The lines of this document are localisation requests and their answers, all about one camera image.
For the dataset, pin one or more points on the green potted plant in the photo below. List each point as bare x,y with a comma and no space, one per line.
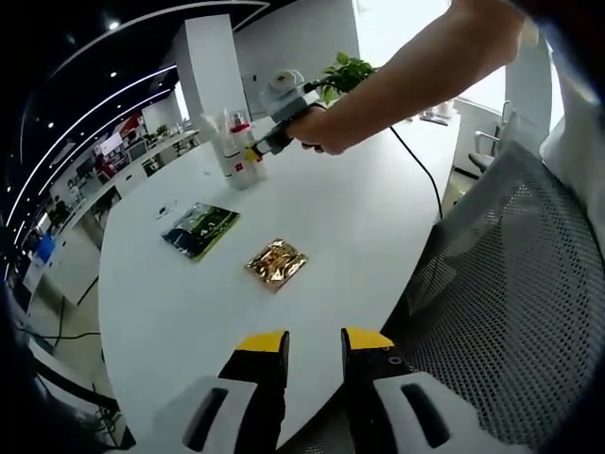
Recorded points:
350,75

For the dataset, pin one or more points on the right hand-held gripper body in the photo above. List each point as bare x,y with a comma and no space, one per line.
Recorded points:
293,97

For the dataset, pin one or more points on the person's right hand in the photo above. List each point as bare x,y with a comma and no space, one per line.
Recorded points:
331,130

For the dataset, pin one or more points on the person's white shirt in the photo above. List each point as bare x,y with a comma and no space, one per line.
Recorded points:
567,156

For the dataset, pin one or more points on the white skincare tube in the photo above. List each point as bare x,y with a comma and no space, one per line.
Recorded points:
215,137

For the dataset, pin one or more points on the green and black packet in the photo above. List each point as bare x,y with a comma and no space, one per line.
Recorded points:
201,232

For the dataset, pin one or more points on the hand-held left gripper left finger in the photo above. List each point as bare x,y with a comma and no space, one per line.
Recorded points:
255,378

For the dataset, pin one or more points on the blue bin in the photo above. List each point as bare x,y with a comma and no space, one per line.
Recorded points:
46,248

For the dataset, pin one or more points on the long white counter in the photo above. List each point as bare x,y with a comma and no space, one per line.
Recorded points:
71,236

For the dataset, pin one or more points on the white office chair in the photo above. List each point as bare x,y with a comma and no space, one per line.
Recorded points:
489,151

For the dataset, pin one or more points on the gold foil packet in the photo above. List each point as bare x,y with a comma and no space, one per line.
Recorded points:
276,266

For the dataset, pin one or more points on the grey mesh office chair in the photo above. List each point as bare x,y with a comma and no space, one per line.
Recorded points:
510,293

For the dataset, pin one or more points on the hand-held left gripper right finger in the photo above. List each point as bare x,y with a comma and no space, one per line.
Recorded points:
373,369

